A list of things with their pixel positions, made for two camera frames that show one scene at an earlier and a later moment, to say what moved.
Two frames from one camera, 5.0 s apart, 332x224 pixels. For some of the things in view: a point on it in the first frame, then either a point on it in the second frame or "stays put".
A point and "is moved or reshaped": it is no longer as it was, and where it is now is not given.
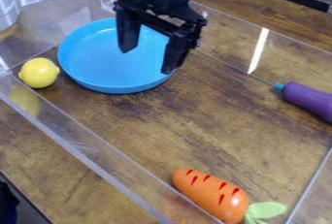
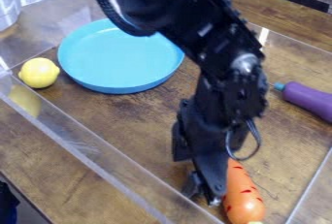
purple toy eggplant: [308, 98] stays put
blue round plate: [96, 65] stays put
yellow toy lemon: [38, 72] stays put
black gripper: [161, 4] → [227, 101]
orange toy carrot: [225, 199] is moved or reshaped
